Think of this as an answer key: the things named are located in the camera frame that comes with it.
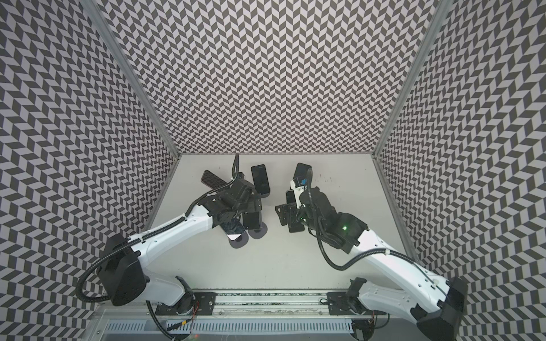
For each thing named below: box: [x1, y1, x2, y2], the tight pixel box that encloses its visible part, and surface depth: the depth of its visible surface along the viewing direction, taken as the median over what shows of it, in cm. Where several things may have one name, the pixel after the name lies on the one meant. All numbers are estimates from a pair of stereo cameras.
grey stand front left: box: [228, 231, 249, 249], surface depth 88 cm
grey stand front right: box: [248, 222, 269, 240], surface depth 91 cm
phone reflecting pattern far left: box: [200, 169, 228, 190], surface depth 98 cm
